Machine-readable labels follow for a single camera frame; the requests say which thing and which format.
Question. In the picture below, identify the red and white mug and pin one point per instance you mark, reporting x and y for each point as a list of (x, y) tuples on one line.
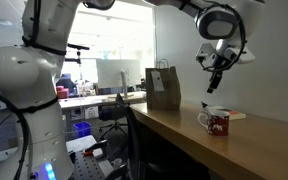
[(217, 125)]

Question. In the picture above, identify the dark swivel office chair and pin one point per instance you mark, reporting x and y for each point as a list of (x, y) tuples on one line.
[(112, 115)]

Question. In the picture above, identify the grey desktop monitor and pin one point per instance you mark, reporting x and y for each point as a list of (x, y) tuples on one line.
[(114, 73)]

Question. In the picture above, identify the light wooden office desk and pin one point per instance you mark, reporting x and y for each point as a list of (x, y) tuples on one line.
[(94, 100)]

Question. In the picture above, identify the blue plastic bin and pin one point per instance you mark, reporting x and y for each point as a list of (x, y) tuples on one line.
[(81, 129)]

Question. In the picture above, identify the red box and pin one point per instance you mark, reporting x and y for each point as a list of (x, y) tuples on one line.
[(62, 92)]

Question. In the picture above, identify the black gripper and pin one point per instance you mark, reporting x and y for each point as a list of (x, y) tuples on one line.
[(222, 63)]

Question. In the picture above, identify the brown paper bag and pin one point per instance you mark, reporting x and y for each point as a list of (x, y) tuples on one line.
[(169, 90)]

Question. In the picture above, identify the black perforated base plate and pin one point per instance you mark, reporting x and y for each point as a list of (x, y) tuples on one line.
[(90, 166)]

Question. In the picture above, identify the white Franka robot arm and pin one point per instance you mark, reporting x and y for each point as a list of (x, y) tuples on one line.
[(17, 76)]

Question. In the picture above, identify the book with orange black cover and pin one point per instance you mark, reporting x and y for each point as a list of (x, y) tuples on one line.
[(237, 115)]

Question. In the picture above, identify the black office chair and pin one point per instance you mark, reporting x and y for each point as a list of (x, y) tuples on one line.
[(140, 143)]

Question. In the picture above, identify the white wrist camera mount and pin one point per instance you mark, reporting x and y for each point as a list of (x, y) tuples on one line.
[(204, 51)]

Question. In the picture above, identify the black camera on stand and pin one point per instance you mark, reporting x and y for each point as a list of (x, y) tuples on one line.
[(78, 47)]

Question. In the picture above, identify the white box under desk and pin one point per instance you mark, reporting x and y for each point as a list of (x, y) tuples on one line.
[(91, 112)]

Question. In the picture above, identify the seated person in blue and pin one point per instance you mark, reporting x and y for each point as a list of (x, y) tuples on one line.
[(67, 84)]

